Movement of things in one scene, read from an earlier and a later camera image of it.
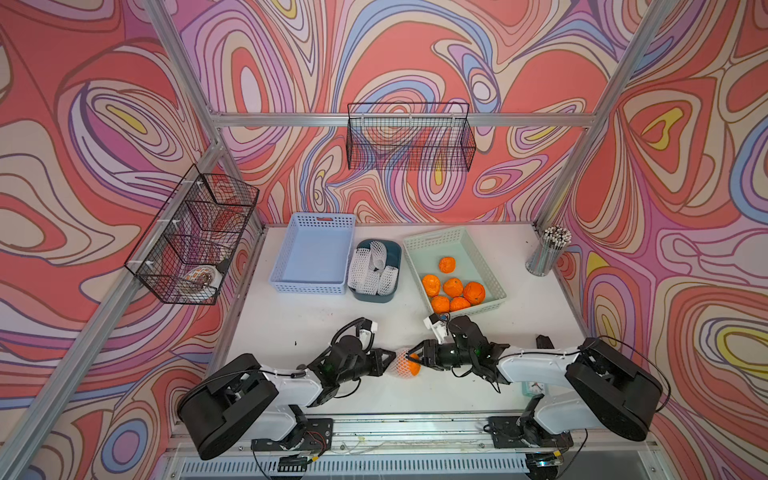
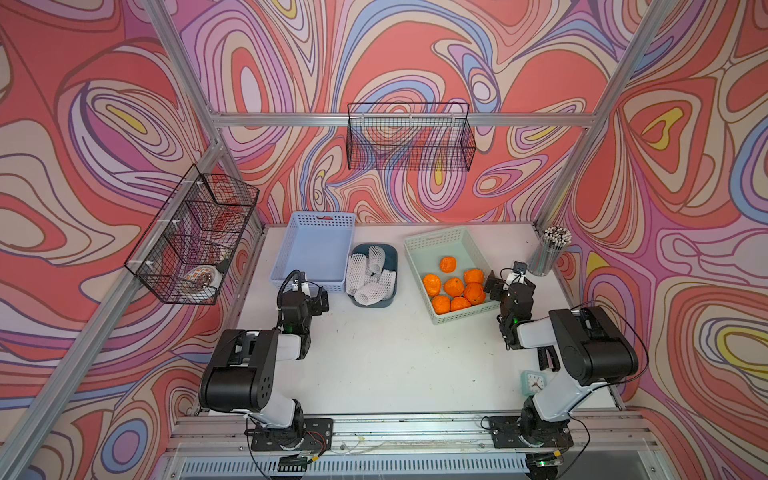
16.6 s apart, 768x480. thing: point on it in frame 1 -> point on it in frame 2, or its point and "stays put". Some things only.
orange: (458, 303) stays put
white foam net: (379, 255) stays put
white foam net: (399, 364) -> (372, 293)
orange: (440, 304) stays put
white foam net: (388, 280) stays put
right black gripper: (427, 346) -> (497, 287)
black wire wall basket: (410, 137) stays put
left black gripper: (377, 364) -> (316, 308)
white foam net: (358, 270) stays put
